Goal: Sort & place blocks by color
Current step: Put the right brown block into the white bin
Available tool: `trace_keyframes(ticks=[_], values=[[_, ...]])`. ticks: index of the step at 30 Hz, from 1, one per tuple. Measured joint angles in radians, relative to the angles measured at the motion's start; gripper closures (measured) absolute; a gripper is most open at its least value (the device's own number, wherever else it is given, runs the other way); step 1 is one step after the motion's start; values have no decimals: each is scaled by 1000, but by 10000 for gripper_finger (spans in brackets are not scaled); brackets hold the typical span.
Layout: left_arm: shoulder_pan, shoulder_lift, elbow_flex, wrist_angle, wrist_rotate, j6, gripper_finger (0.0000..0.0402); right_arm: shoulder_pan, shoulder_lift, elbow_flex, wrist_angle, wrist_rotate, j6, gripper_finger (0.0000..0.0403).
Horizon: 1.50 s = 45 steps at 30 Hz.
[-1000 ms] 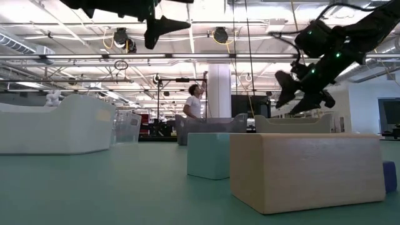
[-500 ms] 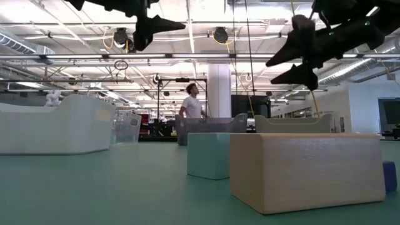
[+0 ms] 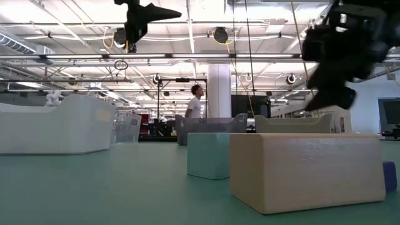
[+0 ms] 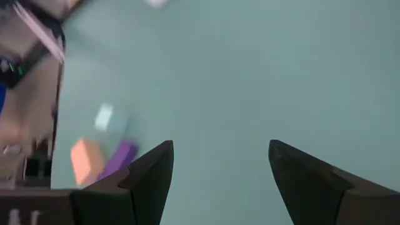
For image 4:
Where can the purple rectangular block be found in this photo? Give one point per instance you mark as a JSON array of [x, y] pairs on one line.
[[120, 159]]

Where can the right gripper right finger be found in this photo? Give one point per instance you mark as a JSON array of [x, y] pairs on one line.
[[312, 193]]

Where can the short orange block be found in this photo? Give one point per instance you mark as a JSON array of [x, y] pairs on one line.
[[86, 162]]

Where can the white plastic bin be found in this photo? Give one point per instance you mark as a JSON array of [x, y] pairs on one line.
[[156, 2]]

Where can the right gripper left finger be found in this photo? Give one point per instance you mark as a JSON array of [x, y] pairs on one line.
[[140, 193]]

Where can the teal cube block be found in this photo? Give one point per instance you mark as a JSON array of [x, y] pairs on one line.
[[103, 117]]

